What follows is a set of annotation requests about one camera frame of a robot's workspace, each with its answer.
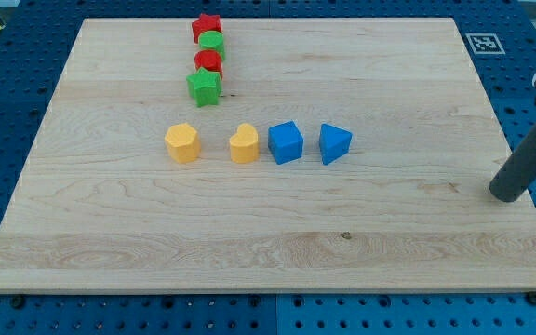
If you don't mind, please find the blue triangle block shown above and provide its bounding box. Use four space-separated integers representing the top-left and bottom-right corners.
318 123 353 165

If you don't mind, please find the blue cube block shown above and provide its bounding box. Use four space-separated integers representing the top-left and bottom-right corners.
268 121 303 165

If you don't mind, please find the yellow heart block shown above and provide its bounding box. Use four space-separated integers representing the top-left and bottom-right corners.
229 123 260 164

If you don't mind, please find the wooden board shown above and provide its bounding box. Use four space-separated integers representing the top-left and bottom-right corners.
0 18 536 295

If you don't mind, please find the yellow hexagon block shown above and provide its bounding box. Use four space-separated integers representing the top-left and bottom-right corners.
165 123 201 164

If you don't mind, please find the green star block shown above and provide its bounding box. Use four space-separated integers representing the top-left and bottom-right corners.
186 67 221 107

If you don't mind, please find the red cylinder block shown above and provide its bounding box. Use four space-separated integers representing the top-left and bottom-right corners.
194 49 223 77

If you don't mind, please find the green cylinder block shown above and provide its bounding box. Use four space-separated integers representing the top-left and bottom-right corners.
198 31 226 60

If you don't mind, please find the red star block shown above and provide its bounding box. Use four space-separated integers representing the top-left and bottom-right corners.
191 13 222 44

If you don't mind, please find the white fiducial marker tag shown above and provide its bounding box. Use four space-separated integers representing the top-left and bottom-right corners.
465 33 505 55

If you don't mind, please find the grey cylindrical pointer tool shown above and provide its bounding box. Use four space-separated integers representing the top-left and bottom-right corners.
489 123 536 202

